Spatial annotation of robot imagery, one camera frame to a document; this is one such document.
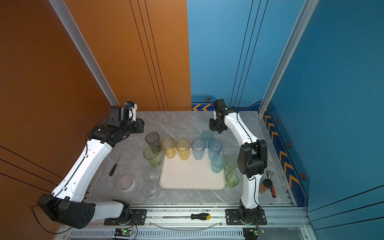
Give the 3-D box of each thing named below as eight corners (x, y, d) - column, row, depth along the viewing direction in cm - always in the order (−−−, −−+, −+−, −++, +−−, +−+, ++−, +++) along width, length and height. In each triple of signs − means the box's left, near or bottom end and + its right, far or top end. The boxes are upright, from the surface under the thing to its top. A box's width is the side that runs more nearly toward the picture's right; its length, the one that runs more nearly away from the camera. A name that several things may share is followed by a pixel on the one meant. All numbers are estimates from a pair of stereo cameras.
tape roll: (116, 191, 84) (114, 190, 82) (121, 176, 89) (119, 174, 88) (133, 191, 84) (131, 190, 82) (137, 176, 89) (136, 174, 88)
